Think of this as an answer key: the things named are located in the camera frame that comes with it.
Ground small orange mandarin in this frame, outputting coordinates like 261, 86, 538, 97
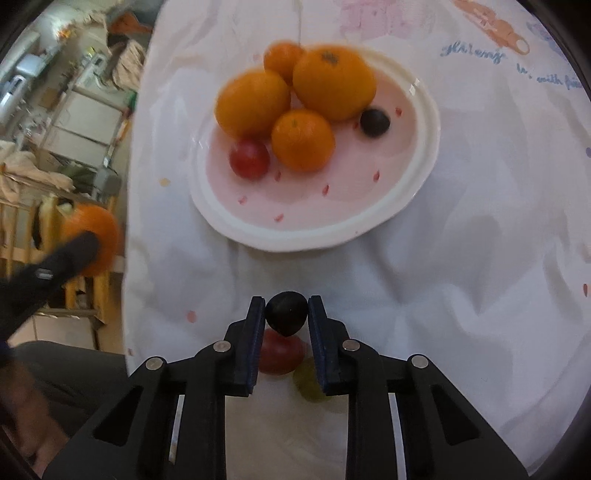
270, 109, 335, 173
61, 204, 120, 277

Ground dark purple grape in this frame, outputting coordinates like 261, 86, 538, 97
359, 108, 391, 138
264, 291, 308, 337

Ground large orange mandarin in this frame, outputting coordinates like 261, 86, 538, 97
293, 45, 377, 122

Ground person's left hand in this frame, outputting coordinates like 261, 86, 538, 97
1, 341, 69, 477

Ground green grape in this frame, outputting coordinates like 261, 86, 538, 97
293, 358, 329, 403

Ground white cabinet drawers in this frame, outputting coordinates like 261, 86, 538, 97
38, 52, 136, 172

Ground white cartoon bear bedsheet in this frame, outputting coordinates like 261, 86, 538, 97
121, 0, 591, 480

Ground pink strawberry pattern plate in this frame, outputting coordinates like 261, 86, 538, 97
188, 44, 441, 252

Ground pile of clothes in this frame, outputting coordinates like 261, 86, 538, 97
85, 3, 153, 92

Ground orange mandarin on plate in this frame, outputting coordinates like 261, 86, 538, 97
263, 41, 305, 85
214, 70, 291, 139

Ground wooden crib rail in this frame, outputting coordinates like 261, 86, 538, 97
1, 204, 119, 339

